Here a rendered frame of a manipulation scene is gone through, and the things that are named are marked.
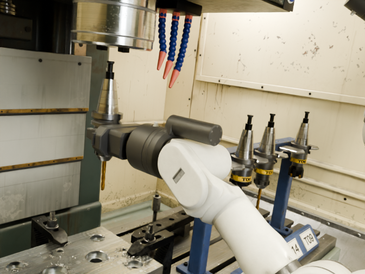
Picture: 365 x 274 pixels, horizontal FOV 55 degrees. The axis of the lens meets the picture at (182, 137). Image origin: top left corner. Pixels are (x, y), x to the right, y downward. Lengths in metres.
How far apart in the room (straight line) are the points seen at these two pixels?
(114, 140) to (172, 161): 0.16
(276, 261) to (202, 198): 0.12
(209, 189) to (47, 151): 0.77
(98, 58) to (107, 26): 0.64
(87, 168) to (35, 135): 0.27
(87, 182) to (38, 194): 0.20
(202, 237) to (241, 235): 0.41
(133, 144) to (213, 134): 0.15
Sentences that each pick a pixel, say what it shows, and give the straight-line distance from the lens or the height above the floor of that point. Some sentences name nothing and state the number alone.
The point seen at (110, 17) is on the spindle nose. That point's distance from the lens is 0.65.
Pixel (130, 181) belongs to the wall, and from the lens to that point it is 1.99.
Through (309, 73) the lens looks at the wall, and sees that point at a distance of 1.56.
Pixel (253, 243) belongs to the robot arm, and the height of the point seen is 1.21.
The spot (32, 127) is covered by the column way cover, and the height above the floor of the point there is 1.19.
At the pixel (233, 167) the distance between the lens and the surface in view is 0.80.
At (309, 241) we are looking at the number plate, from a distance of 1.22.
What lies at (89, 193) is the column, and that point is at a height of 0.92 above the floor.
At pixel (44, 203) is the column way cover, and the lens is 1.25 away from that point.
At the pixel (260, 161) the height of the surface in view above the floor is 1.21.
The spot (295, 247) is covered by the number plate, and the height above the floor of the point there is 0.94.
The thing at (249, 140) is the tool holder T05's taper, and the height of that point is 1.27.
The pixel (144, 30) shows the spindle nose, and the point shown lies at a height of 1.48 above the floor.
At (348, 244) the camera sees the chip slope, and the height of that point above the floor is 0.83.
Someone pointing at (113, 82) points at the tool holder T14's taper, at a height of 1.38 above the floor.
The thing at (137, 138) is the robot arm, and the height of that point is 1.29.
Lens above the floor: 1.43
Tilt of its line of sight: 12 degrees down
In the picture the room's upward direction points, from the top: 7 degrees clockwise
